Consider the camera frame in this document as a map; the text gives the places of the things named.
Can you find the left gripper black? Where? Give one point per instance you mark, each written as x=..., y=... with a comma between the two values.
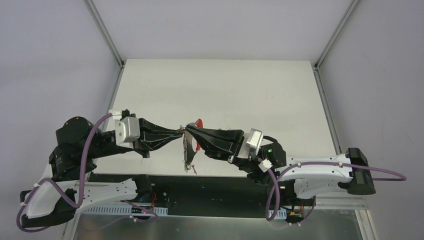
x=142, y=136

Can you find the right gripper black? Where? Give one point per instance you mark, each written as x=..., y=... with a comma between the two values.
x=237, y=145

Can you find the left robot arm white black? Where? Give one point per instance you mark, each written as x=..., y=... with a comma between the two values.
x=61, y=192

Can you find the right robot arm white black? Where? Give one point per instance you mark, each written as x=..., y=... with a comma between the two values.
x=316, y=175

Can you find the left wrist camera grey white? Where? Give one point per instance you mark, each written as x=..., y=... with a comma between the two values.
x=127, y=128

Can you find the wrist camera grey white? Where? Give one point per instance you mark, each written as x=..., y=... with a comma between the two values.
x=127, y=128
x=252, y=157

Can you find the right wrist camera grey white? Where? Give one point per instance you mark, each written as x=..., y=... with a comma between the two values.
x=252, y=157

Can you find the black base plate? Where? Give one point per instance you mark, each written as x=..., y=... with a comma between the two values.
x=207, y=196

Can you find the left white cable duct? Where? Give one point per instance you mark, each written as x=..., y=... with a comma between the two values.
x=125, y=209

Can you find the white cable duct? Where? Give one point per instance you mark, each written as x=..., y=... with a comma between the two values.
x=125, y=209
x=281, y=214

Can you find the right white cable duct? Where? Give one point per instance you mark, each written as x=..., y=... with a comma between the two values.
x=281, y=214

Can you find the left aluminium frame rail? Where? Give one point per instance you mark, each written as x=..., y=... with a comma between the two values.
x=102, y=28

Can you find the aluminium frame rail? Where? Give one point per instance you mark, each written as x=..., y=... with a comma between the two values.
x=336, y=34
x=102, y=28

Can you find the right aluminium frame rail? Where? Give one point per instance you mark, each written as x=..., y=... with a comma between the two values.
x=336, y=34

